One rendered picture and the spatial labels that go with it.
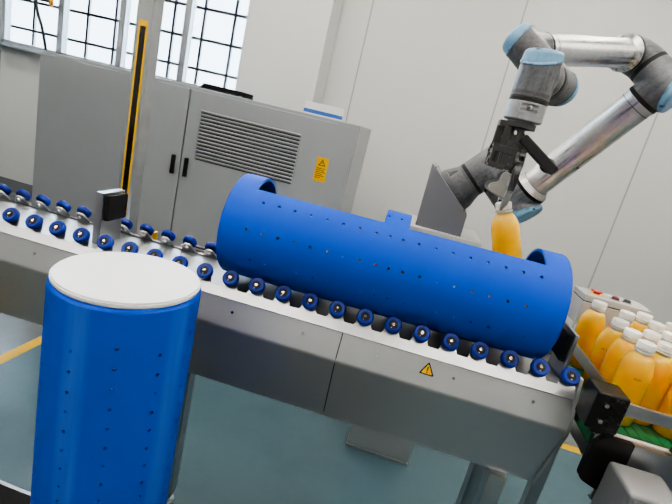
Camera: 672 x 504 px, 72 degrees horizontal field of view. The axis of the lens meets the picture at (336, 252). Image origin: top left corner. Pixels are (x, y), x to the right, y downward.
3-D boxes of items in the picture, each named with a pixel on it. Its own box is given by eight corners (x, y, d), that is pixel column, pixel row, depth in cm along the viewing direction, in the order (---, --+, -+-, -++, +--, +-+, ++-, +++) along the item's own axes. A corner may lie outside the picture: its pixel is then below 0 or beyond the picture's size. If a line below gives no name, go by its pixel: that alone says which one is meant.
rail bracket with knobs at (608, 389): (569, 409, 111) (585, 372, 108) (600, 418, 110) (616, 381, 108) (583, 434, 101) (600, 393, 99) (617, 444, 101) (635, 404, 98)
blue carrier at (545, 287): (248, 252, 150) (262, 166, 140) (520, 329, 140) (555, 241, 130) (209, 285, 123) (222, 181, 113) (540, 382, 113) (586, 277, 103)
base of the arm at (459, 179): (442, 173, 209) (461, 160, 205) (465, 208, 208) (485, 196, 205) (439, 171, 191) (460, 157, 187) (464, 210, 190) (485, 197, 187)
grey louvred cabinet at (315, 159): (79, 245, 385) (95, 63, 348) (324, 319, 354) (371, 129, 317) (24, 259, 333) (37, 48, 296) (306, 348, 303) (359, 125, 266)
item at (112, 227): (113, 236, 145) (118, 188, 141) (124, 239, 145) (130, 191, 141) (91, 242, 136) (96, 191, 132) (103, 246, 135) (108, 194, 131)
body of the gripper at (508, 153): (482, 166, 119) (497, 119, 116) (516, 174, 118) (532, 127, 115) (486, 167, 112) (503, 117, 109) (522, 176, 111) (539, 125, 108)
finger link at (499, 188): (481, 205, 116) (491, 169, 115) (504, 211, 115) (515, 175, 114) (483, 205, 113) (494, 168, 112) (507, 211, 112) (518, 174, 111)
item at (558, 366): (543, 359, 130) (558, 319, 127) (551, 362, 129) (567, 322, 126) (553, 376, 120) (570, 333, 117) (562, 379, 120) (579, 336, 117)
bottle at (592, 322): (591, 372, 136) (615, 315, 131) (567, 365, 137) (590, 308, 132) (583, 361, 143) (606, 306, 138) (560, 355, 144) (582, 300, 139)
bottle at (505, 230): (498, 284, 118) (492, 212, 114) (492, 277, 125) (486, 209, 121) (527, 281, 117) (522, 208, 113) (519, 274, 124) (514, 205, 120)
